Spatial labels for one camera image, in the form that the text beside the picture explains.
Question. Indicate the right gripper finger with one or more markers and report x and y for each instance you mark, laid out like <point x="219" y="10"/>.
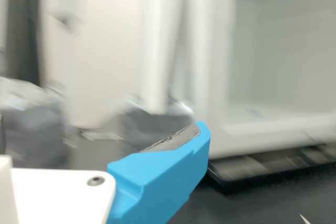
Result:
<point x="162" y="176"/>

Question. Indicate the black tray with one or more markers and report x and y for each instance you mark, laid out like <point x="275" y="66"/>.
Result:
<point x="262" y="167"/>

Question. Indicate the white pipette stand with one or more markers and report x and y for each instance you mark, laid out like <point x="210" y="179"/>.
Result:
<point x="92" y="51"/>

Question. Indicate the white incubator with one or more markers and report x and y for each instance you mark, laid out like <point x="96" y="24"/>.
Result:
<point x="275" y="77"/>

